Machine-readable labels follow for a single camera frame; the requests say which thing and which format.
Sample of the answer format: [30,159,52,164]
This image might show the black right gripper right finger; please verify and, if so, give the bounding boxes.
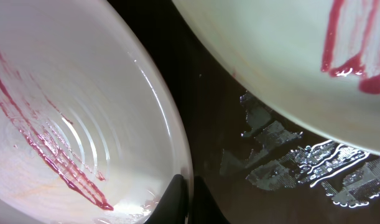
[189,176,229,224]

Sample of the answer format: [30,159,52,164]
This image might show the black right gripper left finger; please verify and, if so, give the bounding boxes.
[144,174,189,224]

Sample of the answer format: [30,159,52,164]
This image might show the pink plate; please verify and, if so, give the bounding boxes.
[0,0,193,223]

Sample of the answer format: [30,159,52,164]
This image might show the cream plate with red sauce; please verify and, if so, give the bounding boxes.
[174,0,380,155]

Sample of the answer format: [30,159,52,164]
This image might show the large brown tray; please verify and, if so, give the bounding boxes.
[112,0,380,223]

